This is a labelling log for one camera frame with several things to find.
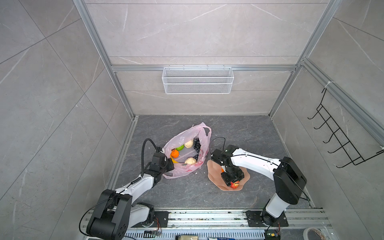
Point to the dark fake grape bunch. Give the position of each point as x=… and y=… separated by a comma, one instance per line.
x=197, y=147

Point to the black wire hook rack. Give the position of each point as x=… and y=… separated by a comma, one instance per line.
x=338, y=134

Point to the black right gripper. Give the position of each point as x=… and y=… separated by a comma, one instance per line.
x=238, y=176

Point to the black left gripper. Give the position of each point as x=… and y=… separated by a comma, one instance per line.
x=169, y=161

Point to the red fake fruit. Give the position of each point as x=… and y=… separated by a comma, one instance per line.
x=234, y=185

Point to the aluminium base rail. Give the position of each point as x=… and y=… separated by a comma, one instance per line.
x=231, y=224

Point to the orange fake fruit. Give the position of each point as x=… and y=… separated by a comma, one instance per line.
x=175, y=153

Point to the beige fake fruit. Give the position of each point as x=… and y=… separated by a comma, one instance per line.
x=190, y=161
x=189, y=144

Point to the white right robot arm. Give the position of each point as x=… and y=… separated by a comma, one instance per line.
x=288, y=179

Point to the white wire mesh basket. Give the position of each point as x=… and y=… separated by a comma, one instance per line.
x=197, y=80

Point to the green fake fruit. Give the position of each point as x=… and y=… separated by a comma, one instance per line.
x=180, y=148

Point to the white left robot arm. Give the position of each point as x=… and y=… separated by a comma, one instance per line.
x=114, y=212

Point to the pink plastic shopping bag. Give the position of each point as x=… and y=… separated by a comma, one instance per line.
x=201, y=131

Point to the pink wavy plastic plate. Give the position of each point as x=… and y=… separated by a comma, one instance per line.
x=214, y=174

